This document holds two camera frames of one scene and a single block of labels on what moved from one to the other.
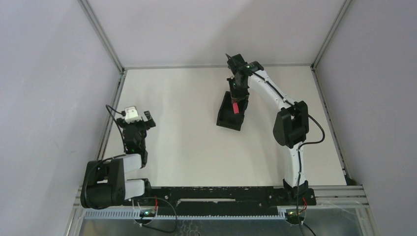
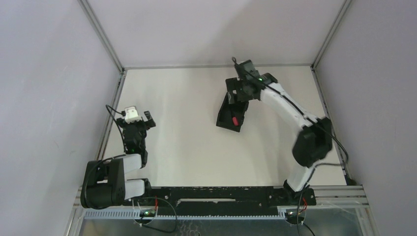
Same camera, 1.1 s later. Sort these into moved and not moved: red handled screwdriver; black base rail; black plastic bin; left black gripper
Moved: red handled screwdriver
Not moved: left black gripper; black base rail; black plastic bin
